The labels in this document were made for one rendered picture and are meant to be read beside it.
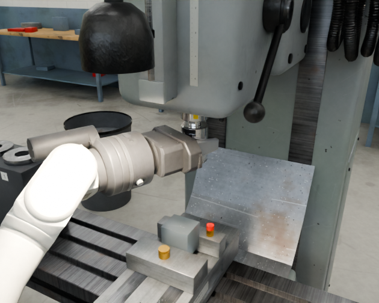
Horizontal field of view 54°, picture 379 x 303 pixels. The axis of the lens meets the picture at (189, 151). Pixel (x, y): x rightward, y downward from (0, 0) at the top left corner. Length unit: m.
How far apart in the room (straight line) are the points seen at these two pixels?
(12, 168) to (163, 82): 0.56
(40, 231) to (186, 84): 0.27
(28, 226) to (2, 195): 0.55
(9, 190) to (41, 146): 0.47
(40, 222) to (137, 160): 0.16
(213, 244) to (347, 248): 1.86
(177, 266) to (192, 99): 0.33
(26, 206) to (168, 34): 0.27
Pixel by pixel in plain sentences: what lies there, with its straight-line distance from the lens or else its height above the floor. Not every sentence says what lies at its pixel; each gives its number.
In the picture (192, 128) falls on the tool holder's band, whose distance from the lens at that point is 0.62.
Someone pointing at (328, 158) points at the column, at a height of 1.09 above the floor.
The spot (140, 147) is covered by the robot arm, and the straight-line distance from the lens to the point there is 0.55.
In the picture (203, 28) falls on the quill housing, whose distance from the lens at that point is 0.50.
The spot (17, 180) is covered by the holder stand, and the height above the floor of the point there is 1.07.
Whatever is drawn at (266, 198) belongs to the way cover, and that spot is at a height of 0.97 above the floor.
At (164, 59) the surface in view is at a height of 1.40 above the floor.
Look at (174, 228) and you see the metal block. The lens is 0.74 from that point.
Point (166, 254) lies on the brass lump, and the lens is 0.72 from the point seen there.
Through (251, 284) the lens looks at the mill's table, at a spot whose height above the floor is 0.90.
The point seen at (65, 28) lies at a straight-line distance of 6.38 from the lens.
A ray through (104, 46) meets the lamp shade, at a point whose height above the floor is 1.44.
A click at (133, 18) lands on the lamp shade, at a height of 1.46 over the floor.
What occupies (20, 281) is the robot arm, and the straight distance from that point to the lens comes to 0.50.
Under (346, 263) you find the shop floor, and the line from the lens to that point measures 2.46.
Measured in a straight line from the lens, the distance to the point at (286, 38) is 0.67.
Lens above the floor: 1.48
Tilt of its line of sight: 24 degrees down
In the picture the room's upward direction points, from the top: straight up
